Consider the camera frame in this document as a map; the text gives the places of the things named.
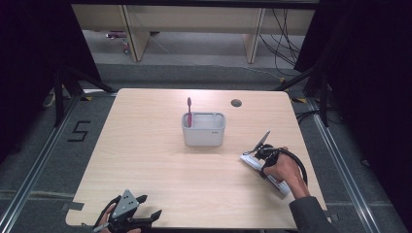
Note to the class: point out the pink toothbrush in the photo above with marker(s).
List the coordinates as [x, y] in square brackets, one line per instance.
[189, 111]

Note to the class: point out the light wooden desk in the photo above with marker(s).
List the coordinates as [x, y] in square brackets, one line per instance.
[194, 19]

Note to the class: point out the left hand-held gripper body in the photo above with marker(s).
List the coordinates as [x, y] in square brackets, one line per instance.
[125, 204]

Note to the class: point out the person's right hand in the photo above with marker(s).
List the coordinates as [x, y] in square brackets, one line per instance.
[286, 171]

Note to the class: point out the person's left hand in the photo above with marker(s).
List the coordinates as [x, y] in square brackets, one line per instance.
[104, 221]

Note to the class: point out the white toothpaste tube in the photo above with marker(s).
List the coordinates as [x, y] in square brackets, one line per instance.
[256, 163]

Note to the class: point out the black metal stand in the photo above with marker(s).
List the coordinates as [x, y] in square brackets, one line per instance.
[60, 97]
[322, 97]

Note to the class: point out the metal floor rail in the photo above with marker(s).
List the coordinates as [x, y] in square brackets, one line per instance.
[343, 168]
[35, 168]

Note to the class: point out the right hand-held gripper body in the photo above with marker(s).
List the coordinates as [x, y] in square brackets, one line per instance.
[266, 151]

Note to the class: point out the grey plastic holder box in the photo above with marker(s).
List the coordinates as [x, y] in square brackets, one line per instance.
[203, 132]

